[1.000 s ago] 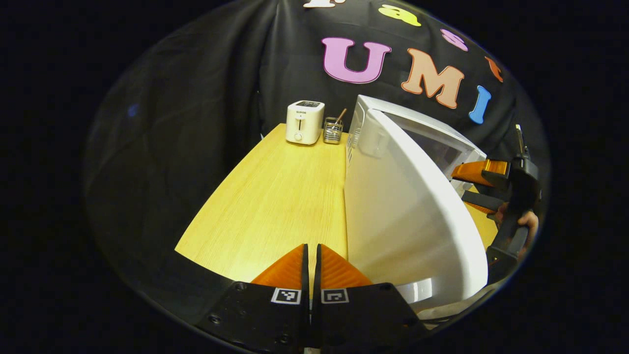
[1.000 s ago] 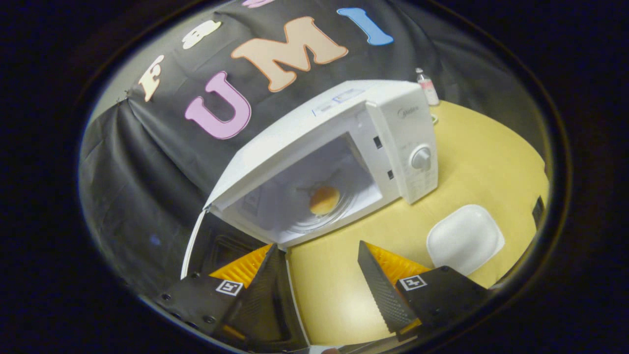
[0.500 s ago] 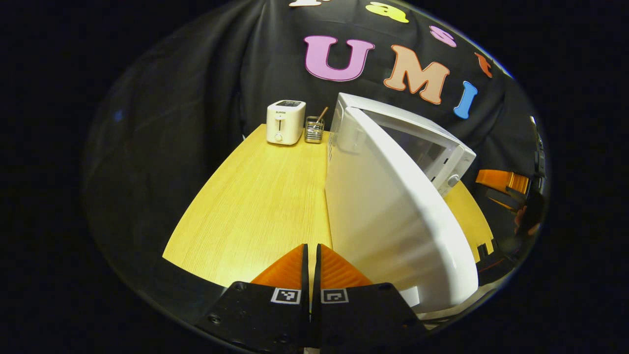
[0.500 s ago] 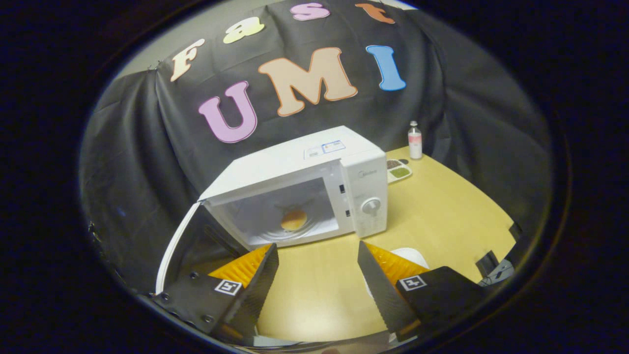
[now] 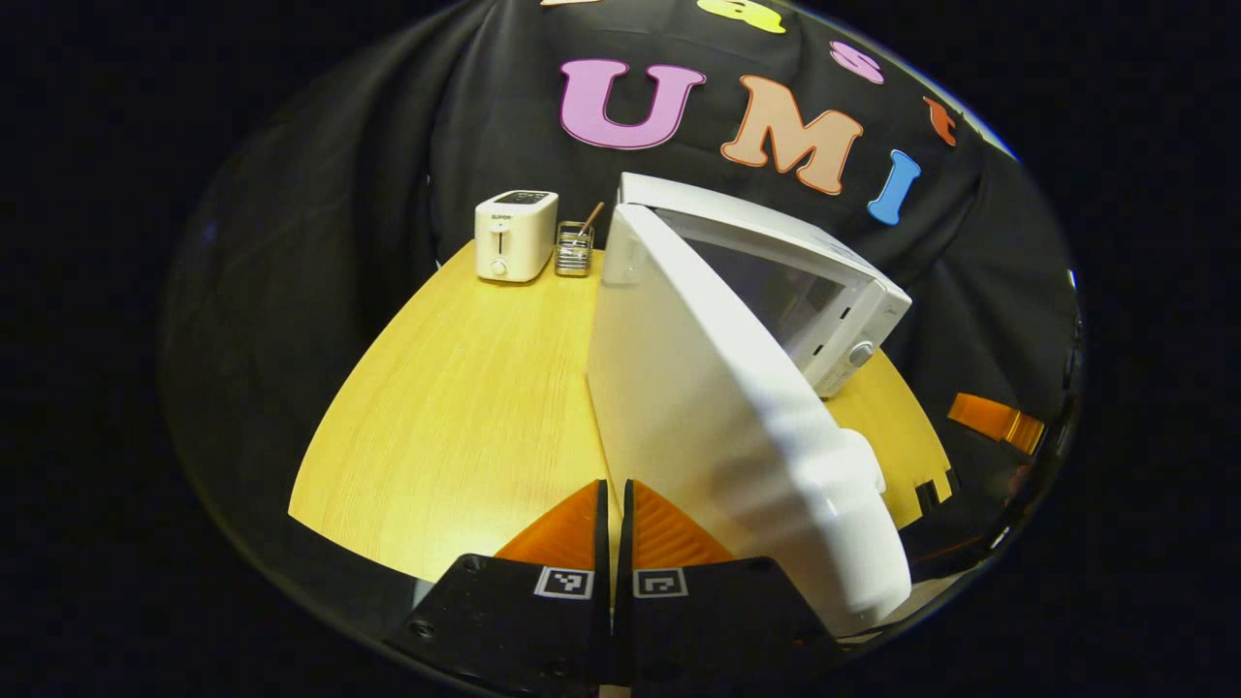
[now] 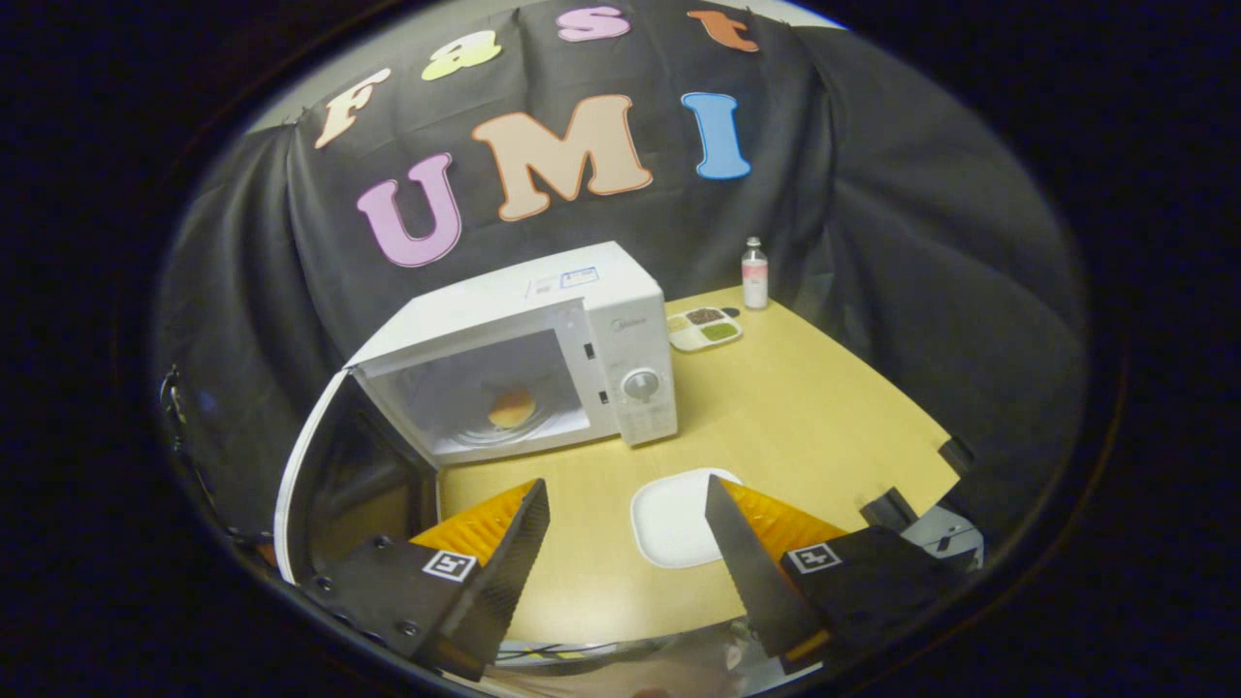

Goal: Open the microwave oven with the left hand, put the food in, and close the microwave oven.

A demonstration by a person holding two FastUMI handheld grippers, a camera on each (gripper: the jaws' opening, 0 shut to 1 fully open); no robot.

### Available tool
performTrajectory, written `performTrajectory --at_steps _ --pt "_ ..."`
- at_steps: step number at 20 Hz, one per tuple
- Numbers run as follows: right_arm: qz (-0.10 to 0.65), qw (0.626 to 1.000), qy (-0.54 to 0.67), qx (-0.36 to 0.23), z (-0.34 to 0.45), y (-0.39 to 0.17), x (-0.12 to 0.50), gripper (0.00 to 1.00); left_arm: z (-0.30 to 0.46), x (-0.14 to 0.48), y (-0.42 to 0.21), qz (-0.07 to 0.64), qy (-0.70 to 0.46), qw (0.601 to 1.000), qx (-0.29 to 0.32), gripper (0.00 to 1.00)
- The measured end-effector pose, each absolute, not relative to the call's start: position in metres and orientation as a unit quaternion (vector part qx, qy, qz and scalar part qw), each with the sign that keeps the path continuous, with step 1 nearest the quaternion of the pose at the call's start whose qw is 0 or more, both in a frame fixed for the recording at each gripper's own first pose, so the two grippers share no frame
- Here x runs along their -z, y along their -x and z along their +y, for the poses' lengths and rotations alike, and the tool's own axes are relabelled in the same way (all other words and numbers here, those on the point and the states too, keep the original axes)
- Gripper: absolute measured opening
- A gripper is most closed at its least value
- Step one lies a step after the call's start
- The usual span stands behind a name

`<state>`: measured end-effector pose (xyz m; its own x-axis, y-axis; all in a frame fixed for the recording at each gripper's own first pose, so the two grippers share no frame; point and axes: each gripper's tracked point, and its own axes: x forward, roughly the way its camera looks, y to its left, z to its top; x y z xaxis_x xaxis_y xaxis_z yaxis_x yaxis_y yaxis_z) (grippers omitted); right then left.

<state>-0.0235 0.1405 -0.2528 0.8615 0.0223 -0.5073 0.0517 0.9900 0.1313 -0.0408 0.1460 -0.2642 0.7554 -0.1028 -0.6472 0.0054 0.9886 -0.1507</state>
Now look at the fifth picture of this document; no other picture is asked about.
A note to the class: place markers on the white microwave oven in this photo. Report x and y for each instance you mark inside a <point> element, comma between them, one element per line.
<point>708,417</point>

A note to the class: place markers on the cream toaster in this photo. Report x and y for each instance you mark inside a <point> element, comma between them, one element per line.
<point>514,237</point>

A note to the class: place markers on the black backdrop cloth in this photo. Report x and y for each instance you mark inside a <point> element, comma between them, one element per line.
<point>339,194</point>

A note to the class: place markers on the wooden stick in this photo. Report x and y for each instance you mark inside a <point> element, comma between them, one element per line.
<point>592,218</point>

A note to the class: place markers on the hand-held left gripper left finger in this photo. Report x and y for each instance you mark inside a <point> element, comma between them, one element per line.
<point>543,630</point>

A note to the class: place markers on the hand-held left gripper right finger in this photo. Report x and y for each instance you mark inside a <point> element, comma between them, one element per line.
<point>698,630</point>

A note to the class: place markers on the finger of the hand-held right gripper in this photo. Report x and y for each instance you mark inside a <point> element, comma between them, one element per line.
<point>994,423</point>

